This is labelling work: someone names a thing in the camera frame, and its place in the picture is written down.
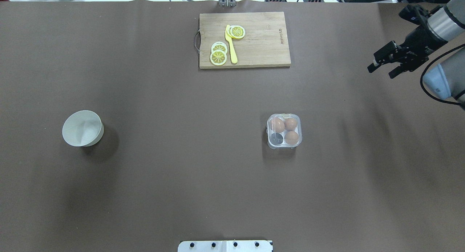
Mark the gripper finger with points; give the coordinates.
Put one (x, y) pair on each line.
(390, 53)

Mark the brown egg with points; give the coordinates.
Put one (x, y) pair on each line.
(292, 138)
(277, 125)
(290, 124)

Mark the wooden cutting board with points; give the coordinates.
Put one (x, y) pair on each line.
(264, 45)

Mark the lemon slice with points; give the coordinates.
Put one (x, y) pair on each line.
(218, 57)
(236, 32)
(219, 46)

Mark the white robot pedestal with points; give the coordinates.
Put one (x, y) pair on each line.
(226, 246)

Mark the clear plastic egg box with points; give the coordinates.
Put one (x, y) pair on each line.
(276, 140)

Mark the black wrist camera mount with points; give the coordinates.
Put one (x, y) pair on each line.
(415, 14)

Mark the yellow plastic knife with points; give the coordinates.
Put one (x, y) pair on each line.
(228, 38)

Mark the white bowl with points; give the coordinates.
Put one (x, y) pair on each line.
(83, 129)

